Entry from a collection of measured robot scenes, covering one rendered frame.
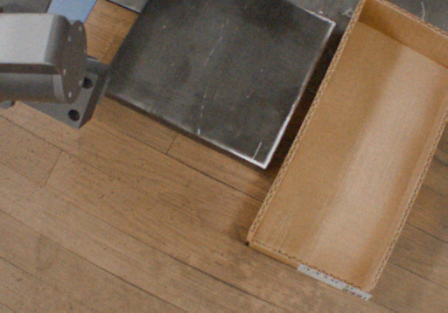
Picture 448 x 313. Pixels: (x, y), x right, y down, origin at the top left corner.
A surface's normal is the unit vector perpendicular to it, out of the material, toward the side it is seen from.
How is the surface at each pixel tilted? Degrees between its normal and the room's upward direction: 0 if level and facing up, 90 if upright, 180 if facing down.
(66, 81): 81
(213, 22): 0
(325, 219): 0
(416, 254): 0
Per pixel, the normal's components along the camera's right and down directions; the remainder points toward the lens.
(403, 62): 0.03, -0.25
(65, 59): 0.99, 0.07
